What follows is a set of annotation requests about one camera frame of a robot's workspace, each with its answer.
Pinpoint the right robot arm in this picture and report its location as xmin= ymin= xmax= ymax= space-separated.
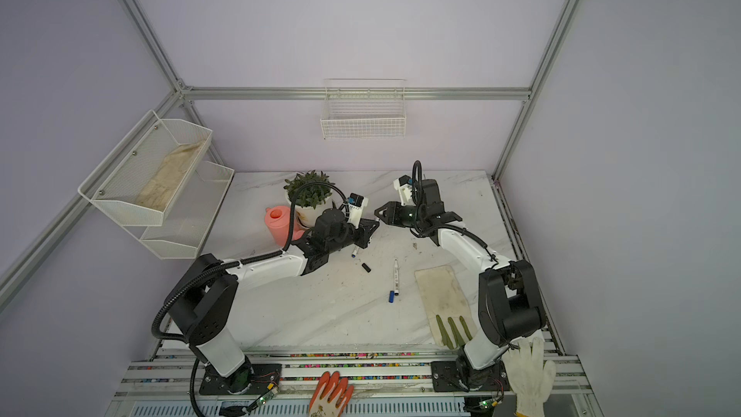
xmin=374 ymin=172 xmax=548 ymax=378

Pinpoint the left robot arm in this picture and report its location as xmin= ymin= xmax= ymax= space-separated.
xmin=151 ymin=208 xmax=380 ymax=378

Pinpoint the white pen right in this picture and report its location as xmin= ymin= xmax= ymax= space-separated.
xmin=393 ymin=260 xmax=399 ymax=297

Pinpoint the green potted plant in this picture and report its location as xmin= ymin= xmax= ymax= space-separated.
xmin=284 ymin=170 xmax=334 ymax=228

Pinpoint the pink watering can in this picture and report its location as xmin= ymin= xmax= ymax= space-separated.
xmin=264 ymin=206 xmax=291 ymax=247

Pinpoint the beige green work glove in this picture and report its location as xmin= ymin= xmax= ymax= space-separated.
xmin=415 ymin=266 xmax=478 ymax=351

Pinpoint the orange rubber glove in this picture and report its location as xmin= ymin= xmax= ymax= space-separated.
xmin=308 ymin=372 xmax=354 ymax=417

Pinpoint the white two-tier mesh shelf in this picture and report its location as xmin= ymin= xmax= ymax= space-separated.
xmin=78 ymin=111 xmax=235 ymax=260

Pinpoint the white knit glove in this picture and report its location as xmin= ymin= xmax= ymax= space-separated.
xmin=502 ymin=336 xmax=557 ymax=417

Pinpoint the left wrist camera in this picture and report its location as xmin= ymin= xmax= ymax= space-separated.
xmin=347 ymin=193 xmax=368 ymax=228

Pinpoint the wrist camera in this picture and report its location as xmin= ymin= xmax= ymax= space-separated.
xmin=393 ymin=175 xmax=415 ymax=207
xmin=347 ymin=193 xmax=368 ymax=228

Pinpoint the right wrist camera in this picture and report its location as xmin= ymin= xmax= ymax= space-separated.
xmin=393 ymin=175 xmax=415 ymax=207

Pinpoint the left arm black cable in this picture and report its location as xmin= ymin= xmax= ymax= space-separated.
xmin=151 ymin=180 xmax=349 ymax=417

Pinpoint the white wire wall basket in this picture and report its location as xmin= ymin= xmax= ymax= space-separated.
xmin=320 ymin=78 xmax=407 ymax=140

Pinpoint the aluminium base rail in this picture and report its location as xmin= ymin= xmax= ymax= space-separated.
xmin=103 ymin=346 xmax=603 ymax=417

